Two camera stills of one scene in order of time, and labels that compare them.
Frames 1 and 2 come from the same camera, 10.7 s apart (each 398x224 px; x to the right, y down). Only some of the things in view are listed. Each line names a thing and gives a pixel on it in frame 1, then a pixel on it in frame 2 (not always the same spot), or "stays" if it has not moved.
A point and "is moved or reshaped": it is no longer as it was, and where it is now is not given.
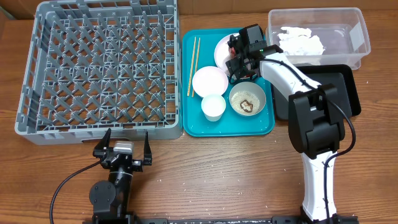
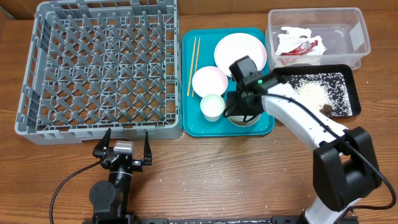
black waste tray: (341, 75) stays
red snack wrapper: (232, 51) -> (299, 50)
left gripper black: (138, 164) stays
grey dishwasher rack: (91, 66) stays
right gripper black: (239, 66) -> (237, 104)
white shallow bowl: (209, 80) stays
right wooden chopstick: (196, 67) stays
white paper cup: (212, 106) stays
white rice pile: (250, 98) is moved or reshaped
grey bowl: (247, 98) is moved or reshaped
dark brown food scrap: (246, 106) is moved or reshaped
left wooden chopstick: (191, 69) stays
